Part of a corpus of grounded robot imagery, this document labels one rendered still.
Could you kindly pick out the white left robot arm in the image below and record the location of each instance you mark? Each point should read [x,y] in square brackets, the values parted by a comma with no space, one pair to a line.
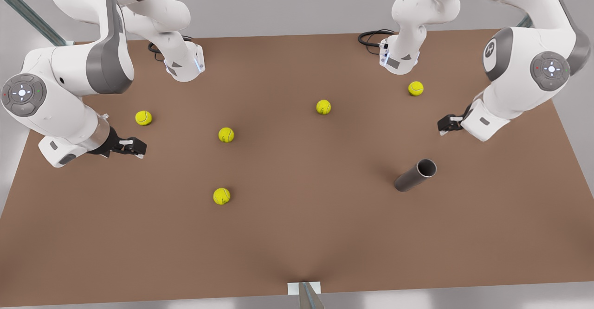
[519,63]

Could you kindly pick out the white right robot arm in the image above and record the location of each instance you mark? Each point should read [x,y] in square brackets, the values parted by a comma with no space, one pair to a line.
[69,70]

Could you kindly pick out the yellow tennis ball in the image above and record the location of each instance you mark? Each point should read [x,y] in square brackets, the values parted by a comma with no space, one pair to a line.
[416,88]
[323,107]
[221,196]
[143,118]
[226,135]

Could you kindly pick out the dark grey tennis tube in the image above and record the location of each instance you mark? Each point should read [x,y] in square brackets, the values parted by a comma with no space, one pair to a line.
[412,177]

